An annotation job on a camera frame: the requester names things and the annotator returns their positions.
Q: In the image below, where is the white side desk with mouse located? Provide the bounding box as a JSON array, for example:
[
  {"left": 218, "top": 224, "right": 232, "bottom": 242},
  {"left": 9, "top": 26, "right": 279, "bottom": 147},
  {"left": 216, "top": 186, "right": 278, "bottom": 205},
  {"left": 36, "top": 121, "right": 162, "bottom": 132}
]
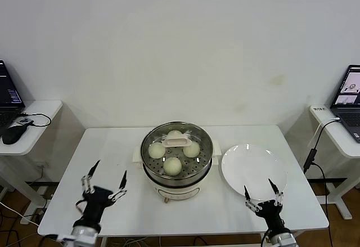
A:
[{"left": 0, "top": 100, "right": 63, "bottom": 225}]

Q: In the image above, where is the stainless steel steamer basket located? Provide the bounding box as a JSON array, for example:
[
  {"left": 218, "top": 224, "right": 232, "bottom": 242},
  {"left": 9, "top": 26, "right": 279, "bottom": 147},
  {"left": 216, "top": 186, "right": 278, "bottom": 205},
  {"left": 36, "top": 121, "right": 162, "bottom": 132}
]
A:
[{"left": 140, "top": 121, "right": 214, "bottom": 185}]

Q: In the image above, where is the black cable with adapter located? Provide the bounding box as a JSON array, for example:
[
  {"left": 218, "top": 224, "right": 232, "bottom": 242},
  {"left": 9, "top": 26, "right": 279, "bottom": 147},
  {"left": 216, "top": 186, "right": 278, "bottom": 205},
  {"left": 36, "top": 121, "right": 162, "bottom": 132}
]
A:
[{"left": 303, "top": 118, "right": 340, "bottom": 247}]

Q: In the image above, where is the small grey usb hub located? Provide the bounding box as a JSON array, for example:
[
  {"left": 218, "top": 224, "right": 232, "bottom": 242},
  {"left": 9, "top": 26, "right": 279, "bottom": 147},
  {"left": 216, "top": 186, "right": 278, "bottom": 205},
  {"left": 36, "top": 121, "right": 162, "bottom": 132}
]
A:
[{"left": 15, "top": 117, "right": 34, "bottom": 127}]

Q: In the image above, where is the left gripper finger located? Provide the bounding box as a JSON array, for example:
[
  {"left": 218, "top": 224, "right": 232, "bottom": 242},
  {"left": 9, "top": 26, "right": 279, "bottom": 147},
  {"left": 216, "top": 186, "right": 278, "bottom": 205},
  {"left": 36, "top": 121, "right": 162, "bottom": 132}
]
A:
[
  {"left": 108, "top": 170, "right": 128, "bottom": 201},
  {"left": 81, "top": 159, "right": 101, "bottom": 194}
]

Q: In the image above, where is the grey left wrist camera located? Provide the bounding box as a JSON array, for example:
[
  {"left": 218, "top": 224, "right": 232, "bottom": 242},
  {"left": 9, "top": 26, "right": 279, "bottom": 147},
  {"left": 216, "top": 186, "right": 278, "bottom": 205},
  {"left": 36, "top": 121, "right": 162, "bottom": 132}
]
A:
[{"left": 56, "top": 233, "right": 98, "bottom": 247}]

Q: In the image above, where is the black computer mouse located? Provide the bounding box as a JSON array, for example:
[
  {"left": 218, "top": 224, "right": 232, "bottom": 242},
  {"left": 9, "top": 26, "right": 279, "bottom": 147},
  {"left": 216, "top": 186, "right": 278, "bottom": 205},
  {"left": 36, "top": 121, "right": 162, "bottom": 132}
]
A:
[{"left": 2, "top": 124, "right": 29, "bottom": 145}]

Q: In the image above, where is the black laptop dark screen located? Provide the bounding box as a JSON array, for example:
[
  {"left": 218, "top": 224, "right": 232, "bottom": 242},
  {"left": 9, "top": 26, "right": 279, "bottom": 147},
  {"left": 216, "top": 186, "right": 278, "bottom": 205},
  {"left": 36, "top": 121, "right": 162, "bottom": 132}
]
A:
[{"left": 0, "top": 60, "right": 26, "bottom": 137}]

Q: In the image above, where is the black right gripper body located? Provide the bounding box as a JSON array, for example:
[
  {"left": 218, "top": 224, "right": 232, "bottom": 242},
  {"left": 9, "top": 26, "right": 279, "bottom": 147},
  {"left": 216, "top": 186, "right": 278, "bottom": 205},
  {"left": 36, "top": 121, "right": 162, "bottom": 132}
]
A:
[{"left": 254, "top": 200, "right": 285, "bottom": 231}]

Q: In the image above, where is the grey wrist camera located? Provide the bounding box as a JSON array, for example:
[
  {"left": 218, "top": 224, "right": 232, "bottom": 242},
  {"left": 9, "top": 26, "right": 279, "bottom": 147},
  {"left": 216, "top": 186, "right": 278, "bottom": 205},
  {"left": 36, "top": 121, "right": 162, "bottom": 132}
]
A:
[
  {"left": 56, "top": 233, "right": 98, "bottom": 247},
  {"left": 277, "top": 235, "right": 299, "bottom": 247}
]

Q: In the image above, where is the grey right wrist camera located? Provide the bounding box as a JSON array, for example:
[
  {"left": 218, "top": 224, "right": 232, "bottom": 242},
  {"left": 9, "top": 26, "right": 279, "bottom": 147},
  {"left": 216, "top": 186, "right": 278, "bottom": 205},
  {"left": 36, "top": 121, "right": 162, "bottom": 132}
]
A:
[{"left": 277, "top": 235, "right": 299, "bottom": 247}]

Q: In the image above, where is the grey laptop with image windows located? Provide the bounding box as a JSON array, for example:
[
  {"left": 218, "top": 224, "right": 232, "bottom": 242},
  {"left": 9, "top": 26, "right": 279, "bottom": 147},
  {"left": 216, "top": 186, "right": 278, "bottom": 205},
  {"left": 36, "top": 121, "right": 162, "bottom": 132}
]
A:
[{"left": 329, "top": 64, "right": 360, "bottom": 143}]

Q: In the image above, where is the glass lid cream handle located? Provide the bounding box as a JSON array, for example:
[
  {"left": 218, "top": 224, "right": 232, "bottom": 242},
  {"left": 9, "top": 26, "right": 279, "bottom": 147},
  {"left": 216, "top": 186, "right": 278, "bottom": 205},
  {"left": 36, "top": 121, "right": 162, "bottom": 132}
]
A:
[{"left": 142, "top": 122, "right": 212, "bottom": 172}]

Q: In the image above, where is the black looped desk cable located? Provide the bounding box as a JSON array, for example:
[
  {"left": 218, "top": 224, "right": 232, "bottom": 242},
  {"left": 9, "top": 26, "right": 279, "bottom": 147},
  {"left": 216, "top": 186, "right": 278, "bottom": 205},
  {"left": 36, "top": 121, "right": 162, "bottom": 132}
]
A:
[{"left": 21, "top": 113, "right": 52, "bottom": 128}]

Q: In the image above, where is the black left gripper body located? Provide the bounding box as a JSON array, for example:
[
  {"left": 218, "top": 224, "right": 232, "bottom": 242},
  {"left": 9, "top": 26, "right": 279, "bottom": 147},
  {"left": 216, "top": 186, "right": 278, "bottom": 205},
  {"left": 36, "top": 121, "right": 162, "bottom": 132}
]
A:
[{"left": 81, "top": 185, "right": 116, "bottom": 225}]

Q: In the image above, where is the white round plate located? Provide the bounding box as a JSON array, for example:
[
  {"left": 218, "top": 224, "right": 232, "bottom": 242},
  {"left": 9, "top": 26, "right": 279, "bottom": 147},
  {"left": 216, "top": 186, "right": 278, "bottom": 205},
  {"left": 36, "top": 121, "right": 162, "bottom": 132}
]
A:
[{"left": 220, "top": 143, "right": 288, "bottom": 201}]

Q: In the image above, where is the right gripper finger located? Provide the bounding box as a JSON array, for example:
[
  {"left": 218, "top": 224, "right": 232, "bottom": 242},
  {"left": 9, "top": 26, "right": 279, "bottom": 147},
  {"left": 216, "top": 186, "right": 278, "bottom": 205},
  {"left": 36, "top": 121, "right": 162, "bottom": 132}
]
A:
[
  {"left": 267, "top": 178, "right": 285, "bottom": 208},
  {"left": 243, "top": 185, "right": 263, "bottom": 213}
]

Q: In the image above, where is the white laptop cable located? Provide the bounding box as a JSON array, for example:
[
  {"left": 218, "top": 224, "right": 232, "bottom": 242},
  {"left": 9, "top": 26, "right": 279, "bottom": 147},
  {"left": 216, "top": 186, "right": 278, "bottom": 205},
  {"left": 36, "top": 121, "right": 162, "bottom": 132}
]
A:
[{"left": 308, "top": 116, "right": 340, "bottom": 148}]

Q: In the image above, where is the white floor cable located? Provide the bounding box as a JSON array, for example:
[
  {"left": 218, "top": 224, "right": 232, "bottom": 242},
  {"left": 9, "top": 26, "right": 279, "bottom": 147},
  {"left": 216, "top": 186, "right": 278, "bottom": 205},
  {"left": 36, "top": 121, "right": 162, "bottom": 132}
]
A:
[{"left": 0, "top": 201, "right": 39, "bottom": 227}]

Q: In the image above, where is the cream electric cooker pot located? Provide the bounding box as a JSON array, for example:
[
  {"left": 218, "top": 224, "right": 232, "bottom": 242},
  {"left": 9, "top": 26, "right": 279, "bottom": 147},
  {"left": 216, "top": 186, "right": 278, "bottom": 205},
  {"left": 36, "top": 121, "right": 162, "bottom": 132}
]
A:
[{"left": 132, "top": 138, "right": 221, "bottom": 204}]

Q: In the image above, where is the white table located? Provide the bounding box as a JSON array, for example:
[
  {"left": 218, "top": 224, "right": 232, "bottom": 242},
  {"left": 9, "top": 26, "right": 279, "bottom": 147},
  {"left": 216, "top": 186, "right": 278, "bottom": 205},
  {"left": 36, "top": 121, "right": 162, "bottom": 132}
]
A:
[{"left": 37, "top": 125, "right": 330, "bottom": 247}]

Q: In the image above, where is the white side desk with power strip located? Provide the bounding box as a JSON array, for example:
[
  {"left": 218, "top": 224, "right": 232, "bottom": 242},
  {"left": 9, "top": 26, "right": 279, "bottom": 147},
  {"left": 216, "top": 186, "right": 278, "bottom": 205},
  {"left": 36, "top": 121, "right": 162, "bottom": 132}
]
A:
[{"left": 305, "top": 105, "right": 360, "bottom": 219}]

